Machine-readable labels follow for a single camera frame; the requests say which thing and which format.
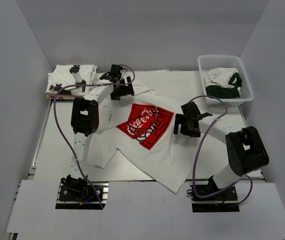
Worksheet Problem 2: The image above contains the white Coca-Cola t-shirt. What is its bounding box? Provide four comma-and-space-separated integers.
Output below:
86, 79, 200, 194

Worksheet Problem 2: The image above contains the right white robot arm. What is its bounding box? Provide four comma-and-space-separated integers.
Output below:
173, 101, 270, 200

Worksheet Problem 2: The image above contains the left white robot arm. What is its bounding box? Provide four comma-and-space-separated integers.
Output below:
69, 64, 135, 179

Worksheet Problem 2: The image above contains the stack of folded t-shirts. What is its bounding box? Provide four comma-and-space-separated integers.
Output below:
46, 93, 81, 101

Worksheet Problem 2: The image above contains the white and green t-shirt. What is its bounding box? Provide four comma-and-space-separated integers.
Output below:
204, 67, 243, 99

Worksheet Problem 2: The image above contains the white plastic basket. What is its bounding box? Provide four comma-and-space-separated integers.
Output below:
197, 55, 254, 106

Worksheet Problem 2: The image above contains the folded white black-print t-shirt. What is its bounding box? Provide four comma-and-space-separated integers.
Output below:
46, 64, 98, 96

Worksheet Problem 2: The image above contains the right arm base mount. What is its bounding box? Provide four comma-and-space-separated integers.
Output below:
186, 184, 240, 213

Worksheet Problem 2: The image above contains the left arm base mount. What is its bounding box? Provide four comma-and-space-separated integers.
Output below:
55, 175, 109, 210

